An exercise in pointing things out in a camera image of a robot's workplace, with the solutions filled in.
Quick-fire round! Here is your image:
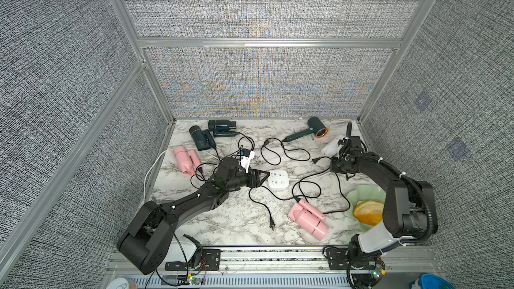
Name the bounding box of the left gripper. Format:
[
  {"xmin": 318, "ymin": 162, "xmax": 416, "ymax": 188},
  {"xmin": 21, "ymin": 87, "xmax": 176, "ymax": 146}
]
[{"xmin": 226, "ymin": 168, "xmax": 270, "ymax": 193}]

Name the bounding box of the white dryer black cord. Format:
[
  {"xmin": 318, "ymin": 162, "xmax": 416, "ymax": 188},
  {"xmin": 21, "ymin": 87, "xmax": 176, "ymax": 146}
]
[{"xmin": 290, "ymin": 155, "xmax": 352, "ymax": 214}]

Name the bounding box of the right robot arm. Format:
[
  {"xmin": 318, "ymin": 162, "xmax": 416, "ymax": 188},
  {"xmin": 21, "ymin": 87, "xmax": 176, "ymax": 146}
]
[{"xmin": 331, "ymin": 136, "xmax": 439, "ymax": 268}]

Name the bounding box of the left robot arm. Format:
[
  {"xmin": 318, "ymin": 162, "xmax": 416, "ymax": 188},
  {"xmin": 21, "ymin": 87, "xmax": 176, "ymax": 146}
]
[{"xmin": 116, "ymin": 157, "xmax": 270, "ymax": 275}]

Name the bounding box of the right white power strip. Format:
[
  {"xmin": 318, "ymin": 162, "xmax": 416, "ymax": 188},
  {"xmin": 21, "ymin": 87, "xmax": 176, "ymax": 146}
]
[{"xmin": 266, "ymin": 169, "xmax": 290, "ymax": 191}]

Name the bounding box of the white folded hair dryer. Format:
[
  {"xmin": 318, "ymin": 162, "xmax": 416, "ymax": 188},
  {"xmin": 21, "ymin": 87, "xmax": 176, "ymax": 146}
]
[{"xmin": 321, "ymin": 135, "xmax": 345, "ymax": 157}]

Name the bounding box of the green wavy plate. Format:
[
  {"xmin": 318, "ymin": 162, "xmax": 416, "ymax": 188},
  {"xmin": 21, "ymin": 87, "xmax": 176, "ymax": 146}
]
[{"xmin": 347, "ymin": 185, "xmax": 386, "ymax": 231}]

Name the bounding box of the green dryer copper nozzle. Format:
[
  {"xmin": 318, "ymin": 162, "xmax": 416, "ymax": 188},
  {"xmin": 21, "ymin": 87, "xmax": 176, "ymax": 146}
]
[{"xmin": 282, "ymin": 116, "xmax": 329, "ymax": 144}]

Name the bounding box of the orange bread slice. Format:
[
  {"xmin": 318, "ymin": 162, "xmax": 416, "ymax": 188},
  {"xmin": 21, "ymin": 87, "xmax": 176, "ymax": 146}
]
[{"xmin": 353, "ymin": 200, "xmax": 384, "ymax": 226}]

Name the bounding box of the pink dryer front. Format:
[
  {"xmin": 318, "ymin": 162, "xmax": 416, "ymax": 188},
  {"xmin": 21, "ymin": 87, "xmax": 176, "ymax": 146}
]
[{"xmin": 288, "ymin": 199, "xmax": 329, "ymax": 241}]

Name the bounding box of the dark green dryer back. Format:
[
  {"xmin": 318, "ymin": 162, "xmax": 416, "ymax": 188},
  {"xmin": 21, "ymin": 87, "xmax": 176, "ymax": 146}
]
[{"xmin": 208, "ymin": 120, "xmax": 237, "ymax": 137}]

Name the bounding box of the dark green dryer folded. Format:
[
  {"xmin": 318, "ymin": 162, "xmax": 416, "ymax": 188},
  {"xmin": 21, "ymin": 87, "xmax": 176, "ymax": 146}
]
[{"xmin": 189, "ymin": 125, "xmax": 217, "ymax": 151}]

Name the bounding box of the pink dryer left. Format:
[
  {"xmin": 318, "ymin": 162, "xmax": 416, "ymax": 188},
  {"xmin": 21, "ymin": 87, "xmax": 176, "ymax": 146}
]
[{"xmin": 173, "ymin": 146, "xmax": 201, "ymax": 175}]

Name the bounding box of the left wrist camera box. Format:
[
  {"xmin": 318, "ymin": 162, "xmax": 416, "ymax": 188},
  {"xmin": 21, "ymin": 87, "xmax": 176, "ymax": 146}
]
[{"xmin": 239, "ymin": 149, "xmax": 255, "ymax": 173}]

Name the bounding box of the green dryer black cord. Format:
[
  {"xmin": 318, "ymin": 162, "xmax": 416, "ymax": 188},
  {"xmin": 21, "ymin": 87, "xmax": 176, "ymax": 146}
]
[{"xmin": 260, "ymin": 137, "xmax": 312, "ymax": 166}]

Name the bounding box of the pink dryer black cord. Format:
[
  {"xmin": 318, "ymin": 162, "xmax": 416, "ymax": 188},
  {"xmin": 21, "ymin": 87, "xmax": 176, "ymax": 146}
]
[{"xmin": 248, "ymin": 186, "xmax": 298, "ymax": 231}]

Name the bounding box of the aluminium front rail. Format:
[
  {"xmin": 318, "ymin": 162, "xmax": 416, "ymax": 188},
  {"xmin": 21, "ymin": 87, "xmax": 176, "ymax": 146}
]
[{"xmin": 108, "ymin": 245, "xmax": 440, "ymax": 276}]

